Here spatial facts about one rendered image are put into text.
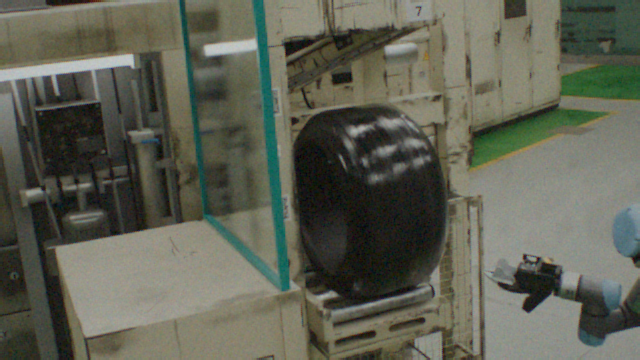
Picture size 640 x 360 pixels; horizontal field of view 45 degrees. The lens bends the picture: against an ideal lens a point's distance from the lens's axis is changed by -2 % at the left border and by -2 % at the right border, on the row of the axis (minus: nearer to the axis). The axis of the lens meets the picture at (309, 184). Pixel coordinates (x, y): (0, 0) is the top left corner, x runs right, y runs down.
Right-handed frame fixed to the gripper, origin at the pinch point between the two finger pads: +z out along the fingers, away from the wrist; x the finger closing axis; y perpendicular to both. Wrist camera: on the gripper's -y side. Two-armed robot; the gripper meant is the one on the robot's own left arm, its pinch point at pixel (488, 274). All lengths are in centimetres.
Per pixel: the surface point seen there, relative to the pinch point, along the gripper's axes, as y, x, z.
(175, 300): 54, 81, 37
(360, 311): -6.7, 18.9, 31.1
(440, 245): 9.9, 3.3, 12.6
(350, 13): 54, -42, 55
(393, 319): -11.3, 14.7, 23.1
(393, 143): 36.0, -3.8, 27.6
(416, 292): -8.9, 4.6, 19.7
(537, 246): -196, -238, 29
